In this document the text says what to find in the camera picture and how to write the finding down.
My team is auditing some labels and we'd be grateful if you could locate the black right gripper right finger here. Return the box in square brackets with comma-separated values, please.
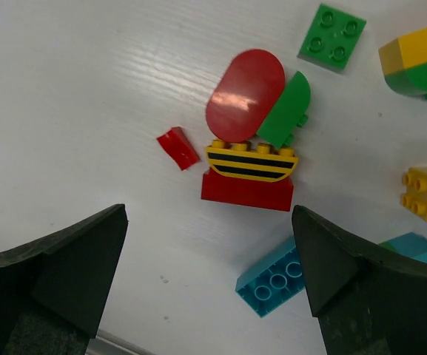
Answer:
[292, 205, 427, 354]

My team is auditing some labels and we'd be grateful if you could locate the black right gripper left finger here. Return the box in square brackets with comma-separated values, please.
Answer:
[0, 204, 128, 354]

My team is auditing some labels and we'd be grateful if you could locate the red rectangular lego brick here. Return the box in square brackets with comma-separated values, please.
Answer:
[201, 169, 294, 212]

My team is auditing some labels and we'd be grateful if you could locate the yellow black striped lego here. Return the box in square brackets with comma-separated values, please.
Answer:
[205, 140, 299, 183]

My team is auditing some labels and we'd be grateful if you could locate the yellow and green lego stack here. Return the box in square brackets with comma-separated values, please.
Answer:
[378, 27, 427, 100]

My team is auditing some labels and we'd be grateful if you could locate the green and cyan lego stack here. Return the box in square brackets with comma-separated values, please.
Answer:
[380, 232, 427, 263]

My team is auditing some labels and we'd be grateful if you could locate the cyan rectangular lego brick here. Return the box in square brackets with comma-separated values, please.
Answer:
[235, 237, 304, 318]

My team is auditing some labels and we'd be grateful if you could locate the small red lego piece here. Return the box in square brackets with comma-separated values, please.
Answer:
[157, 126, 201, 171]

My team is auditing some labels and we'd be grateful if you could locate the green curved lego piece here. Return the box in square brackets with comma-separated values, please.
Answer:
[257, 70, 312, 149]

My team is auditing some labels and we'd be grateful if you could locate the red oval lego piece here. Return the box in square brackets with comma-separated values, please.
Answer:
[205, 49, 286, 143]

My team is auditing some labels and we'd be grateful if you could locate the green square lego brick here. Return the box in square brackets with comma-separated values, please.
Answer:
[297, 4, 366, 72]

